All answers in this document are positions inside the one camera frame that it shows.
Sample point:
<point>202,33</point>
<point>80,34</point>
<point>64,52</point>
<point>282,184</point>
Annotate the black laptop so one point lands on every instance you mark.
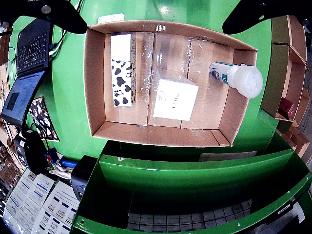
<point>31,48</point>

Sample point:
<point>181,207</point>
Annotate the shallow cardboard tray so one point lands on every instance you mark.
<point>170,136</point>

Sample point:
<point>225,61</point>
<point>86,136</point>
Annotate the white paper label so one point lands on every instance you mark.
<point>111,18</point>

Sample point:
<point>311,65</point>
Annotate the white bottle with cap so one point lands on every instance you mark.
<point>246,80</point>

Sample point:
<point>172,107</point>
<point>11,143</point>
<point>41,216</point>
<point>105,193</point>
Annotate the black floral pattern card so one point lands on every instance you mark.
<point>44,119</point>

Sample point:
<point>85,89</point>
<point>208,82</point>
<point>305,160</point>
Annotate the blue cylinder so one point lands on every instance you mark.
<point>68,162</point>

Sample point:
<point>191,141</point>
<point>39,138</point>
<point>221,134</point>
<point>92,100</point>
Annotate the printed paper sheet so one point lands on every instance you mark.
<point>61,209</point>
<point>29,197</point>

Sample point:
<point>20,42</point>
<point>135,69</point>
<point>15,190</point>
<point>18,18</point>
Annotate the black round object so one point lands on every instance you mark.
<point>35,153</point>

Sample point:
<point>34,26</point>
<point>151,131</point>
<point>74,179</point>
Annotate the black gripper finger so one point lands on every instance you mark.
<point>61,14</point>
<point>256,12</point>

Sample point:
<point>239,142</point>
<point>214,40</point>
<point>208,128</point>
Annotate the dark red product box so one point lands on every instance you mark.
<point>286,108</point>

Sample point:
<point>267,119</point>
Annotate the green metal shelf structure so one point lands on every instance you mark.
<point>195,170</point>

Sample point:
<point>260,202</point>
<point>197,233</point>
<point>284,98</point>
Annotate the divided cardboard box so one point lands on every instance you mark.
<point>296,73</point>

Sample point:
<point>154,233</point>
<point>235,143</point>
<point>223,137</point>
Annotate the cow print product box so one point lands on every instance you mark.
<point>120,78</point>

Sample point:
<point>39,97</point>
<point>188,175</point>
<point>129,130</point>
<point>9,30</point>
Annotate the grey brown cardboard piece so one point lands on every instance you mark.
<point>226,156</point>

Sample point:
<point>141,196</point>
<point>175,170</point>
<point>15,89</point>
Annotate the black device with buttons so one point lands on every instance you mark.
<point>81,175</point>

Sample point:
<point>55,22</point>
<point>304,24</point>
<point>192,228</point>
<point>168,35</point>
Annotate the tall white product box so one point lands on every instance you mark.
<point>175,100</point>

